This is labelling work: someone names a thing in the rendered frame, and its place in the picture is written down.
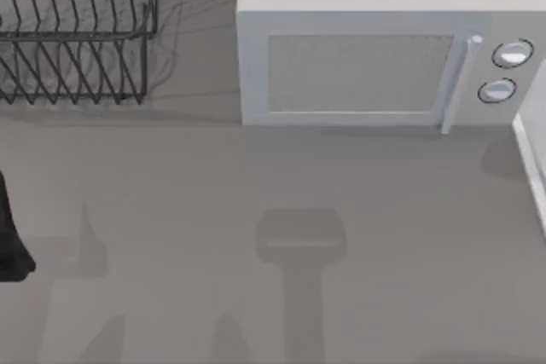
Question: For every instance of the pale microwave door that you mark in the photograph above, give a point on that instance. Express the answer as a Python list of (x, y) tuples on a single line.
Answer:
[(358, 74)]

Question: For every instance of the white microwave knob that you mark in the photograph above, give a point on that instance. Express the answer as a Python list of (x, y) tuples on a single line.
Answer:
[(497, 90), (512, 53)]

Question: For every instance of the white sink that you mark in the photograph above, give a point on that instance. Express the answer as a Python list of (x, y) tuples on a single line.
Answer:
[(533, 142)]

